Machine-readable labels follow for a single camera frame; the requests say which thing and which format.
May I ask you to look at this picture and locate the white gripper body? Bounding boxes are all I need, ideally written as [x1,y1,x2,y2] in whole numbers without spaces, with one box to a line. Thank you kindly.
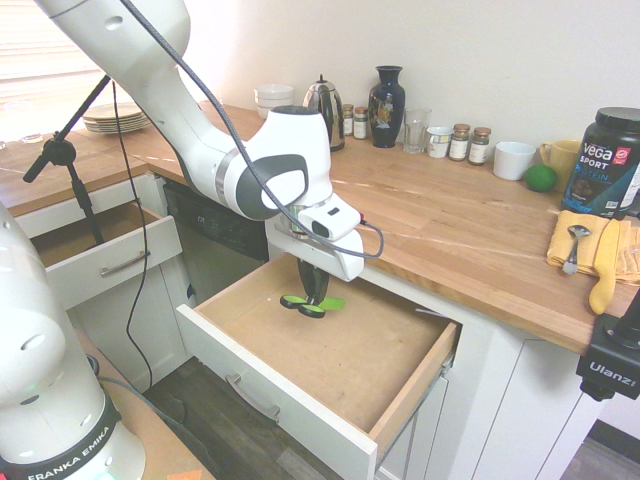
[265,218,365,282]

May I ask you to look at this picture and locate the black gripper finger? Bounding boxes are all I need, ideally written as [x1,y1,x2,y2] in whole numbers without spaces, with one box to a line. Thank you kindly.
[312,268,331,308]
[297,258,318,304]

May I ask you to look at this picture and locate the green and black scissors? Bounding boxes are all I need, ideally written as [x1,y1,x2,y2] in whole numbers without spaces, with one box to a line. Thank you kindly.
[278,293,348,321]

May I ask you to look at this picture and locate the open wooden drawer white front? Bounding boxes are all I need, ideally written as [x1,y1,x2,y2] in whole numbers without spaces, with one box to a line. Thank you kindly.
[175,248,464,480]

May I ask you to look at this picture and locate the small open white drawer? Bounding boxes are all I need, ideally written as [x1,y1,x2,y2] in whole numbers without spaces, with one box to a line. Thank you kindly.
[13,198,184,312]

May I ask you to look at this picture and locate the dishwasher with dark panel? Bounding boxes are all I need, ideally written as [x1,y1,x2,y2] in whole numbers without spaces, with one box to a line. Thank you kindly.
[161,178,272,307]

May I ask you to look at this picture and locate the clear drinking glass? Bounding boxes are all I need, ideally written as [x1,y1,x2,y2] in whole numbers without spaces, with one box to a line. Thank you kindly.
[402,106,433,155]

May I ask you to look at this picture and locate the small white printed mug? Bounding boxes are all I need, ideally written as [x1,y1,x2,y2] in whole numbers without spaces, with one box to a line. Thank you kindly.
[425,125,455,160]

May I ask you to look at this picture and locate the stainless steel electric kettle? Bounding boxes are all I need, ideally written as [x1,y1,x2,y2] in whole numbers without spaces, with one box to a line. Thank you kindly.
[302,74,347,153]

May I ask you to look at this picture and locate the white base cabinet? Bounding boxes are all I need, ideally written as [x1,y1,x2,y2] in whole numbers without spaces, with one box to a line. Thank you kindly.
[64,172,197,397]
[374,279,622,480]

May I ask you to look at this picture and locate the dark blue ornate vase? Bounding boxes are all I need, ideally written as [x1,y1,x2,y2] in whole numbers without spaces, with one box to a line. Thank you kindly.
[367,64,405,150]

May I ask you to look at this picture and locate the plain white cup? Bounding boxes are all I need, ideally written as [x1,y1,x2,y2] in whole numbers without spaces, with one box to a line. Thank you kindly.
[492,140,538,182]

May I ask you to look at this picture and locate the green lime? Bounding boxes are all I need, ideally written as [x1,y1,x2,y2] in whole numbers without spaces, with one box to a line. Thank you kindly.
[523,163,559,193]

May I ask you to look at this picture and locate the yellow folded cloth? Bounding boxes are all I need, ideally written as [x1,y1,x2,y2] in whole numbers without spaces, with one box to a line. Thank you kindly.
[545,209,640,287]

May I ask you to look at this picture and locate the metal spoon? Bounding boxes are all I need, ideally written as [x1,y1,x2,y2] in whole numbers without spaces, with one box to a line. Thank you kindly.
[561,224,593,276]

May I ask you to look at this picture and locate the yellow mug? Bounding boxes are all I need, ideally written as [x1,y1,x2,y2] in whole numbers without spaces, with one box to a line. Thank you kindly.
[539,139,584,194]

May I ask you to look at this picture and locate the yellow banana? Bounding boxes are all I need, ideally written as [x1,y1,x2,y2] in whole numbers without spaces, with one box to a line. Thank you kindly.
[588,218,622,317]

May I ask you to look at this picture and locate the stack of plates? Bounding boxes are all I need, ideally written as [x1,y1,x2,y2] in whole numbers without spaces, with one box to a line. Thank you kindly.
[83,101,147,126]

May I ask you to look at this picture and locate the black protein powder tub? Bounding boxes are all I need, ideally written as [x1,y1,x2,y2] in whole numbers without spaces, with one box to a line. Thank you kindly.
[561,106,640,222]

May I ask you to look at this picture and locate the black boom stand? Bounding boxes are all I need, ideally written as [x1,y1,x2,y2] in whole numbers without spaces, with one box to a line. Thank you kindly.
[21,73,114,247]

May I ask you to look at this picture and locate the window blind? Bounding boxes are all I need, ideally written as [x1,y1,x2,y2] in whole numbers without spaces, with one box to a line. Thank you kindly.
[0,0,110,107]

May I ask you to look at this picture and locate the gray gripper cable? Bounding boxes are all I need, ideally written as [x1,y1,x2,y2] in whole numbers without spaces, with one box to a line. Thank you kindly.
[118,0,388,259]

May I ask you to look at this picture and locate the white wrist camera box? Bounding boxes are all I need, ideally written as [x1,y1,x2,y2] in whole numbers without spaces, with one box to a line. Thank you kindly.
[297,193,365,243]

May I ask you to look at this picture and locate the metal drawer handle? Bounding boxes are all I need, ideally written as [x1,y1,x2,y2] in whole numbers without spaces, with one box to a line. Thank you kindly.
[225,373,283,424]
[99,250,152,279]

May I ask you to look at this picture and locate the thin black cable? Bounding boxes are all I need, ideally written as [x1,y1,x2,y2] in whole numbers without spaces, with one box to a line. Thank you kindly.
[110,79,154,394]

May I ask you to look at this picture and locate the thick black cable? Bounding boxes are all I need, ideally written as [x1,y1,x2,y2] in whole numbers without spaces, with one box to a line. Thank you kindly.
[83,352,232,480]

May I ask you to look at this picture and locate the black camera clamp mount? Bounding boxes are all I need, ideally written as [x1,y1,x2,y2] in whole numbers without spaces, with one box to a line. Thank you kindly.
[574,279,640,402]

